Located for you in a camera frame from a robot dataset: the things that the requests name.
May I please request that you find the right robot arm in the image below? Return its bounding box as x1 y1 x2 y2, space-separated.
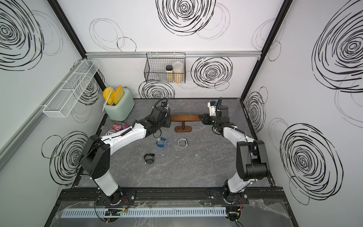
199 98 270 196

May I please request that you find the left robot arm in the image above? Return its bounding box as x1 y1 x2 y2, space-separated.
79 98 171 205

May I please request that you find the wooden watch stand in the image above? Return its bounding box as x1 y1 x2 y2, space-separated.
171 114 200 133

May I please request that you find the white watch band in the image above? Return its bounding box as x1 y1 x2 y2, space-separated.
178 138 188 148

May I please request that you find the black round watch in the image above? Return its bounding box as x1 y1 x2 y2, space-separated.
144 153 155 165

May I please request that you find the black lid spice jar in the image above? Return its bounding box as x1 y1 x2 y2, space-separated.
165 65 174 82

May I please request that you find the mint green toaster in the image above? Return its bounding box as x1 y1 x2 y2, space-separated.
104 88 135 121

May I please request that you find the pink purple snack bag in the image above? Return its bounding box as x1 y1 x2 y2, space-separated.
105 121 129 136

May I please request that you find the clear plastic jar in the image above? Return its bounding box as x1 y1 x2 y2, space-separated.
172 61 184 83

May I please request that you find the round yellow toast slice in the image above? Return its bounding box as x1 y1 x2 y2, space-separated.
103 87 115 106

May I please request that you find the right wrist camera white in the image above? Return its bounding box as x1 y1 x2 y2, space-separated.
207 101 217 116

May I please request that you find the black wire basket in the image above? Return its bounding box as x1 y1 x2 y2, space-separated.
144 52 186 84

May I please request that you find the grey slotted cable duct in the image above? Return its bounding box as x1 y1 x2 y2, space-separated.
60 207 227 219

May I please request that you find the white wire shelf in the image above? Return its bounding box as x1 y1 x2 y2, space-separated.
43 59 99 118

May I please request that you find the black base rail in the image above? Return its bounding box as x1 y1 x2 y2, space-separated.
56 186 287 206

